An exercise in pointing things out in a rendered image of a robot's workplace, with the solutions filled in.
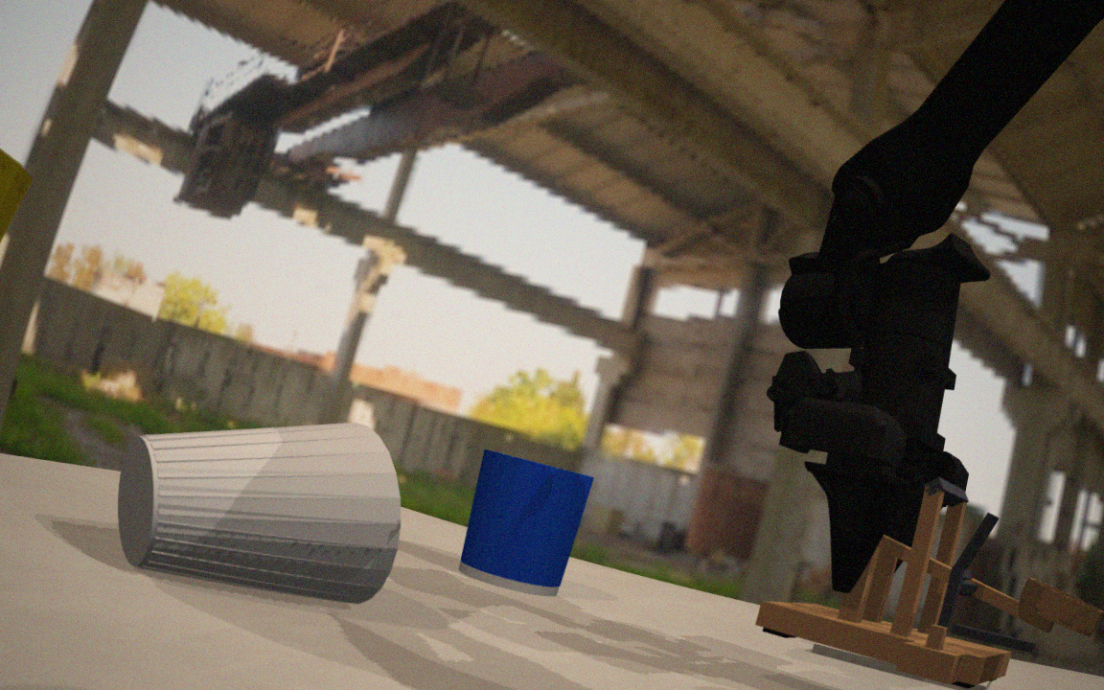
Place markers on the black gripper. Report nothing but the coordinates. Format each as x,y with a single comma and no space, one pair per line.
881,451

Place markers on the small wooden catapult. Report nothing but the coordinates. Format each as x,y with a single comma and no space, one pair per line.
858,626

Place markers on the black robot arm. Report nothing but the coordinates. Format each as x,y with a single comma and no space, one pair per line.
905,184

